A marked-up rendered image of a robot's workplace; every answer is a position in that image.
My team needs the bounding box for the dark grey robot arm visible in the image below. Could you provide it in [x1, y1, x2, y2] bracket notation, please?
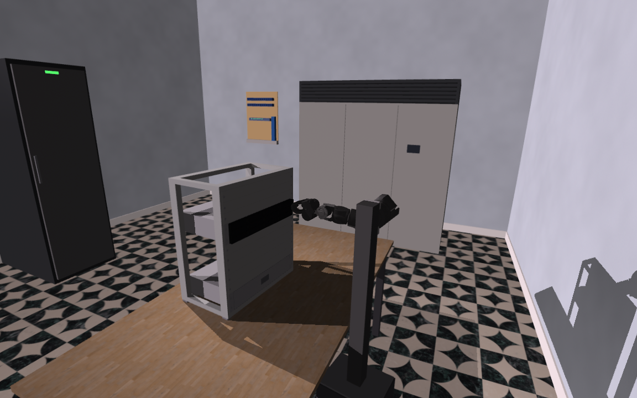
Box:
[317, 194, 399, 234]

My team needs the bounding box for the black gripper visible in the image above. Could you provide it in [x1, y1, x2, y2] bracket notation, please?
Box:
[291, 198, 325, 221]

